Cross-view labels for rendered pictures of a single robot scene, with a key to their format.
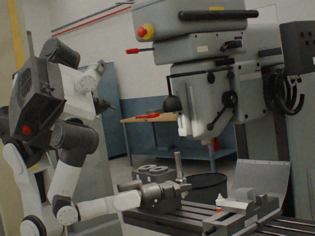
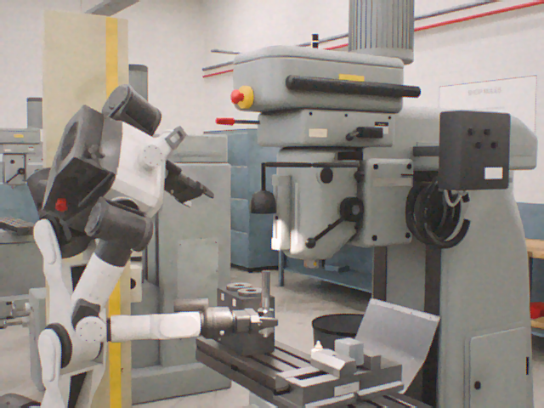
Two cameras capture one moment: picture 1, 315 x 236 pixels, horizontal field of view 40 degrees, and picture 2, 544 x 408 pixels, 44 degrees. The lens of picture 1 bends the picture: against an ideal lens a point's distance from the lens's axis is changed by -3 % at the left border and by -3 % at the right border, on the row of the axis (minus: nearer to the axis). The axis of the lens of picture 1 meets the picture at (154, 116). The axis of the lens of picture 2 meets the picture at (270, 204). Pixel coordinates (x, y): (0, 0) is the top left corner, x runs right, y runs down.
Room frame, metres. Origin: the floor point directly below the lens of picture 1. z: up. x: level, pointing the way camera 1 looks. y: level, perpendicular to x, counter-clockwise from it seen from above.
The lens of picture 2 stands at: (-0.12, -0.31, 1.60)
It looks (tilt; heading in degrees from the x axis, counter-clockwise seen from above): 4 degrees down; 7
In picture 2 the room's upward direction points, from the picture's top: straight up
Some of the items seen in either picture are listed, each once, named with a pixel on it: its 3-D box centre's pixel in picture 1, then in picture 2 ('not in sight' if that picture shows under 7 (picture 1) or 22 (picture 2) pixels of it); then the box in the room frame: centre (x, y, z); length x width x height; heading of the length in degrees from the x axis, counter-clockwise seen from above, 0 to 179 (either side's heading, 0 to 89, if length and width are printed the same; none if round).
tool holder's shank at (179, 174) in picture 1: (178, 165); (265, 290); (1.76, -0.07, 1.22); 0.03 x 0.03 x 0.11
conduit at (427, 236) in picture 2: (277, 91); (428, 210); (1.83, -0.53, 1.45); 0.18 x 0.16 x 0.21; 130
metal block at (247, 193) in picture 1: (245, 196); (348, 352); (1.68, -0.31, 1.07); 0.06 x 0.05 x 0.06; 41
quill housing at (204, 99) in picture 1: (201, 98); (314, 201); (1.82, -0.20, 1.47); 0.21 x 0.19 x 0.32; 40
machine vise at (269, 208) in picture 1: (242, 212); (340, 373); (1.66, -0.29, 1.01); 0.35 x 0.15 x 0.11; 131
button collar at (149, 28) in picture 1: (147, 31); (245, 97); (1.67, -0.02, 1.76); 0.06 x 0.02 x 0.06; 40
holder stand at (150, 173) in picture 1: (155, 188); (245, 316); (2.08, 0.04, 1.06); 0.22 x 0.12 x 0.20; 33
